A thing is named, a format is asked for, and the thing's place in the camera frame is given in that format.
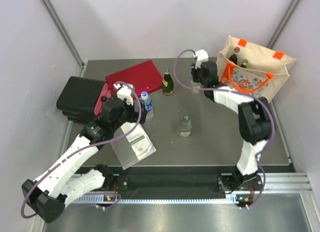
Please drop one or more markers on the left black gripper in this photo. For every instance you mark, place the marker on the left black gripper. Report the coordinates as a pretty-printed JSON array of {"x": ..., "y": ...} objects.
[{"x": 134, "y": 115}]

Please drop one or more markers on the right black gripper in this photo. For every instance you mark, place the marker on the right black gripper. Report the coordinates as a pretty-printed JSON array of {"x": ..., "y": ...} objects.
[{"x": 195, "y": 70}]

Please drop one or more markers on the clear glass bottle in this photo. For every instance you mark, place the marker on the clear glass bottle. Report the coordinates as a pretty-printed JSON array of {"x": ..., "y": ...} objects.
[
  {"x": 195, "y": 87},
  {"x": 185, "y": 126}
]

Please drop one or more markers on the dark bottle red cap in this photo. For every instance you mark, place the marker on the dark bottle red cap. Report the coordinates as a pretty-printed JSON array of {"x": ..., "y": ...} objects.
[{"x": 234, "y": 57}]

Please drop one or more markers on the green bottle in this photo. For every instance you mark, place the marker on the green bottle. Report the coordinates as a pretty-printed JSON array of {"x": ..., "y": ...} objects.
[
  {"x": 167, "y": 83},
  {"x": 244, "y": 63}
]

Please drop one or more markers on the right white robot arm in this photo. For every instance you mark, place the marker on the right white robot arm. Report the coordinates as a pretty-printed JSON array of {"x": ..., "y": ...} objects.
[{"x": 255, "y": 125}]

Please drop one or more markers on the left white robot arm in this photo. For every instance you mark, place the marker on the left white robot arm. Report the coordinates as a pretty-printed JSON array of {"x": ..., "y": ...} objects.
[{"x": 49, "y": 194}]

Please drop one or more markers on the beige canvas tote bag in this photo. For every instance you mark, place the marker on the beige canvas tote bag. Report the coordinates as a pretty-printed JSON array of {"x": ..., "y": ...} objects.
[{"x": 266, "y": 72}]

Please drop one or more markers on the plastic Pocari Sweat bottle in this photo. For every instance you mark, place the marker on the plastic Pocari Sweat bottle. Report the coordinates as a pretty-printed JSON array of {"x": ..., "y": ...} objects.
[{"x": 148, "y": 104}]

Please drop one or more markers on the red clip file folder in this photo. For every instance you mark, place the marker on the red clip file folder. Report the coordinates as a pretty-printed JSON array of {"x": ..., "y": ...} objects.
[{"x": 144, "y": 76}]

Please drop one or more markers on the setup guide booklet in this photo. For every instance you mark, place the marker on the setup guide booklet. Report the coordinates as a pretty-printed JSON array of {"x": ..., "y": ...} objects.
[{"x": 133, "y": 148}]

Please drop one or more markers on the black box case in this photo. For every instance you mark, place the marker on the black box case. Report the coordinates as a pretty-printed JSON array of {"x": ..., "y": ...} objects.
[{"x": 80, "y": 99}]

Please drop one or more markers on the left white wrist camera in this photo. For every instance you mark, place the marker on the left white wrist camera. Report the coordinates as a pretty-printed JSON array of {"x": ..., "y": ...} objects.
[{"x": 125, "y": 93}]

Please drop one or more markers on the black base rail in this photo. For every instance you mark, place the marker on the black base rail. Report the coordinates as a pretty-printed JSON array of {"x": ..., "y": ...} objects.
[{"x": 173, "y": 182}]

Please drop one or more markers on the slotted cable duct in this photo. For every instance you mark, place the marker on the slotted cable duct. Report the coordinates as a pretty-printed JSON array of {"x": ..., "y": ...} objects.
[{"x": 226, "y": 199}]

